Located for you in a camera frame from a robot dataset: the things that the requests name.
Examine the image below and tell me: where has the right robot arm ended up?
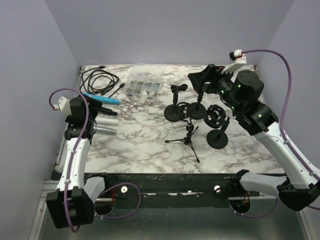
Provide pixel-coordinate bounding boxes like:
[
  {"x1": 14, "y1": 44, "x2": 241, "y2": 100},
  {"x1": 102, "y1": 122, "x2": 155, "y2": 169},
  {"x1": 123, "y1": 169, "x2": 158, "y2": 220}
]
[{"x1": 188, "y1": 64, "x2": 320, "y2": 211}]

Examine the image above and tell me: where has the silver grey microphone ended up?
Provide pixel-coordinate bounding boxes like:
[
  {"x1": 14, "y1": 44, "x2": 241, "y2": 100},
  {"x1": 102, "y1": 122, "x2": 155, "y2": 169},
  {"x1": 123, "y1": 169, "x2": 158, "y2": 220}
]
[{"x1": 96, "y1": 126, "x2": 117, "y2": 136}]

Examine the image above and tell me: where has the coiled black usb cable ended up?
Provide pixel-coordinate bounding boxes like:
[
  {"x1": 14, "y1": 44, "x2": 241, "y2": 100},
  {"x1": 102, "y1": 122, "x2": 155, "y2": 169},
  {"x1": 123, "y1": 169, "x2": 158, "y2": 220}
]
[{"x1": 79, "y1": 65, "x2": 126, "y2": 99}]

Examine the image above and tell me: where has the black tripod shock-mount stand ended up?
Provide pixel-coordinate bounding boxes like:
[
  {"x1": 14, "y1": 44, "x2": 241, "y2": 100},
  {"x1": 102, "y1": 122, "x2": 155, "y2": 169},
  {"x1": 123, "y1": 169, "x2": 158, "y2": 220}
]
[{"x1": 164, "y1": 102, "x2": 200, "y2": 163}]

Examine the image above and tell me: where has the black round-base mic stand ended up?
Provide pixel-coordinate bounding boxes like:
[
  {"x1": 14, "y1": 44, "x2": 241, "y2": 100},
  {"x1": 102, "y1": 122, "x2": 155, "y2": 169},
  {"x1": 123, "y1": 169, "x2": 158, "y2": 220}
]
[{"x1": 164, "y1": 83, "x2": 188, "y2": 123}]

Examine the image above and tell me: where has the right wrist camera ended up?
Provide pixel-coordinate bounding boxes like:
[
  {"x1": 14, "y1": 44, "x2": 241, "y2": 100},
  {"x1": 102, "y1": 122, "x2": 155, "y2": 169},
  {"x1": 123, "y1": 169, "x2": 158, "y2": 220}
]
[{"x1": 222, "y1": 49, "x2": 247, "y2": 74}]

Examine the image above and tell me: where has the blue microphone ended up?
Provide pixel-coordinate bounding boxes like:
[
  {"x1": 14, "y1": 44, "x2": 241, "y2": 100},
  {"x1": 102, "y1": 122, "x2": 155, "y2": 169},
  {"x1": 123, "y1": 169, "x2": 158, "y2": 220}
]
[{"x1": 82, "y1": 92, "x2": 121, "y2": 105}]

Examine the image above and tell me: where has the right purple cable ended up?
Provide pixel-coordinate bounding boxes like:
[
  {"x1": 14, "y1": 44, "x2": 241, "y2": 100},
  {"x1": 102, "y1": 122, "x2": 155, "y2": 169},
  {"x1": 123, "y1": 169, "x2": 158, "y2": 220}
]
[{"x1": 241, "y1": 49, "x2": 320, "y2": 183}]

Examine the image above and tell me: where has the silver mic clip stand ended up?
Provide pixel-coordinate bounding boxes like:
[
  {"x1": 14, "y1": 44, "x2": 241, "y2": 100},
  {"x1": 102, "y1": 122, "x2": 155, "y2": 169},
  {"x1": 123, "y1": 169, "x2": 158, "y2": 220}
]
[{"x1": 191, "y1": 83, "x2": 207, "y2": 120}]

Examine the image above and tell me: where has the aluminium extrusion frame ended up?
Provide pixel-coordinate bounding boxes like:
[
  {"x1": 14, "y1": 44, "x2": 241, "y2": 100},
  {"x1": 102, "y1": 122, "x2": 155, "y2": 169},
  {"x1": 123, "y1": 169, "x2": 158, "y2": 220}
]
[{"x1": 25, "y1": 64, "x2": 86, "y2": 240}]

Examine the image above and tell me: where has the shock mount round-base stand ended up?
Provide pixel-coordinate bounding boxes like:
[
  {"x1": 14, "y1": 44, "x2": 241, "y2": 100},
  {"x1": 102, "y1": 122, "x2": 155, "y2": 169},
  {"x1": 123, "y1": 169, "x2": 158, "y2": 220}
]
[{"x1": 203, "y1": 104, "x2": 230, "y2": 150}]

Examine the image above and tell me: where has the white microphone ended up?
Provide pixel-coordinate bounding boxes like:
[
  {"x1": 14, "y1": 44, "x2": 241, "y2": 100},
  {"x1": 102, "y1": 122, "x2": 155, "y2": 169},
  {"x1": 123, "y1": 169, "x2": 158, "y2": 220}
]
[{"x1": 95, "y1": 117, "x2": 119, "y2": 126}]

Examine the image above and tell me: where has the black mounting rail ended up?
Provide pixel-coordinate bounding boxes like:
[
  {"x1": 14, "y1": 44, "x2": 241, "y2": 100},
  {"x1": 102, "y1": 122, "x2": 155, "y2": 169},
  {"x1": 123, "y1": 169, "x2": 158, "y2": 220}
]
[{"x1": 84, "y1": 172, "x2": 263, "y2": 213}]

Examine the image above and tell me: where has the black microphone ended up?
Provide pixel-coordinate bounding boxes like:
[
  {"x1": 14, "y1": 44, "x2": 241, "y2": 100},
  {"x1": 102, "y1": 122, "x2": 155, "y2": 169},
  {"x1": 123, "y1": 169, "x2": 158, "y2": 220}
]
[{"x1": 99, "y1": 107, "x2": 118, "y2": 116}]

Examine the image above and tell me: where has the clear plastic screw box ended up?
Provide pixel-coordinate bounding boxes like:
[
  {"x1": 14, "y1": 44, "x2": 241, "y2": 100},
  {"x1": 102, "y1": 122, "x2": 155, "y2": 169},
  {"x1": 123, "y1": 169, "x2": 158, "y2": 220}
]
[{"x1": 124, "y1": 63, "x2": 165, "y2": 101}]

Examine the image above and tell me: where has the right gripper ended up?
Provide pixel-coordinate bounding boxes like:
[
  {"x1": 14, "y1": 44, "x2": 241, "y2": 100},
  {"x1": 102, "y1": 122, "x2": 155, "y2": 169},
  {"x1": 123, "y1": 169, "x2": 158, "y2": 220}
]
[{"x1": 188, "y1": 63, "x2": 242, "y2": 113}]

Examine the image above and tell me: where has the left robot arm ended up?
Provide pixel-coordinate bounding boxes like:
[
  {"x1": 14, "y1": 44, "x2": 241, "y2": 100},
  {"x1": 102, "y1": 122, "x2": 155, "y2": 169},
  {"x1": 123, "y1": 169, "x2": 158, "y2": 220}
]
[{"x1": 46, "y1": 96, "x2": 111, "y2": 232}]

